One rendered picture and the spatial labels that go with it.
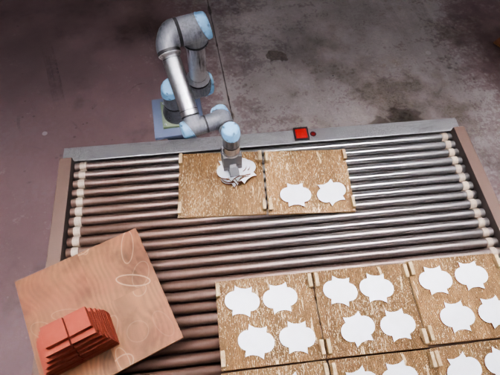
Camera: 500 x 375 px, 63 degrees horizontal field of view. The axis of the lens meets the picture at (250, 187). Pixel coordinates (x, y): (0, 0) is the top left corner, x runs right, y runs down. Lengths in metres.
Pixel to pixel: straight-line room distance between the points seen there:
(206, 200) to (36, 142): 1.96
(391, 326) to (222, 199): 0.91
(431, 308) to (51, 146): 2.84
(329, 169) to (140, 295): 1.05
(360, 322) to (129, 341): 0.90
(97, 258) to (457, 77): 3.40
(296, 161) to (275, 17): 2.45
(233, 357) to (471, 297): 1.03
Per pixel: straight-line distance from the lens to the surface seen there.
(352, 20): 4.40
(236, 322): 1.75
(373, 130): 2.29
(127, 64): 3.92
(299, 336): 1.74
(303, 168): 2.04
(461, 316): 1.97
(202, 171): 2.02
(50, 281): 1.83
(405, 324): 1.86
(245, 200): 1.93
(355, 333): 1.79
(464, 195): 2.25
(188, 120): 1.73
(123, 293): 1.72
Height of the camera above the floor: 2.65
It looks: 61 degrees down
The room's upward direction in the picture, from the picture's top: 3 degrees clockwise
